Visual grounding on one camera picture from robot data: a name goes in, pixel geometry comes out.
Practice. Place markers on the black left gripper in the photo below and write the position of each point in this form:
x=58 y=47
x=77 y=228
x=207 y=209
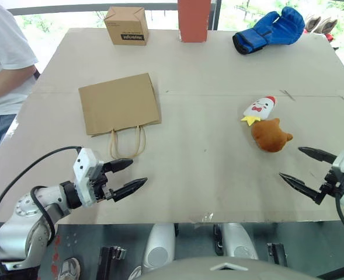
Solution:
x=101 y=183

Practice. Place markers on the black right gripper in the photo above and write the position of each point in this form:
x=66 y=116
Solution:
x=333 y=183

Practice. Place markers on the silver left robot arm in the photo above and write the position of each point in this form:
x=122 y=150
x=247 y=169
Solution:
x=22 y=233

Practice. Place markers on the person's bare forearm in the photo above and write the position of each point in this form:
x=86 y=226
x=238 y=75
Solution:
x=5 y=83

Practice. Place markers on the chicken drumstick plush toy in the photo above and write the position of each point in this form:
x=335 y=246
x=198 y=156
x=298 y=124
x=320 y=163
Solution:
x=269 y=135

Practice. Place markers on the silver left robot leg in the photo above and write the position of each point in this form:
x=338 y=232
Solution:
x=158 y=248

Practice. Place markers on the silver robot leg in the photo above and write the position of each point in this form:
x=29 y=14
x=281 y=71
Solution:
x=239 y=242
x=158 y=248

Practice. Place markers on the white chicken plush toy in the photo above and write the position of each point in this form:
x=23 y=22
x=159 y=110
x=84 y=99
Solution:
x=259 y=108

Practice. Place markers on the grey sneaker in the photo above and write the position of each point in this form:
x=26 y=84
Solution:
x=69 y=269
x=136 y=274

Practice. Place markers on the silver right robot leg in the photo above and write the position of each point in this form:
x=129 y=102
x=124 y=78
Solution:
x=239 y=242

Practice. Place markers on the grey robot torso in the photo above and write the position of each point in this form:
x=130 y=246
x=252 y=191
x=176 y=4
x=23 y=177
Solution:
x=227 y=271

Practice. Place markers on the blue boxing glove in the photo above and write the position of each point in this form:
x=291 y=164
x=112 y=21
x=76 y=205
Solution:
x=277 y=29

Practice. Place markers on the small cardboard box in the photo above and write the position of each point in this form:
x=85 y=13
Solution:
x=128 y=26

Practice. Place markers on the tall red-brown box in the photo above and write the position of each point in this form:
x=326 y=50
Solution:
x=193 y=20

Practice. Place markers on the person in white T-shirt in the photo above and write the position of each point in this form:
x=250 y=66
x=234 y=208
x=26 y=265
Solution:
x=2 y=35

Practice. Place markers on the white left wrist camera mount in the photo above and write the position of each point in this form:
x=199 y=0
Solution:
x=82 y=175

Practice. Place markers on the black table bracket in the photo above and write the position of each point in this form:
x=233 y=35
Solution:
x=110 y=262
x=277 y=253

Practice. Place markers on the grey window frame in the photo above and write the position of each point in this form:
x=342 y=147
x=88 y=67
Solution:
x=57 y=10

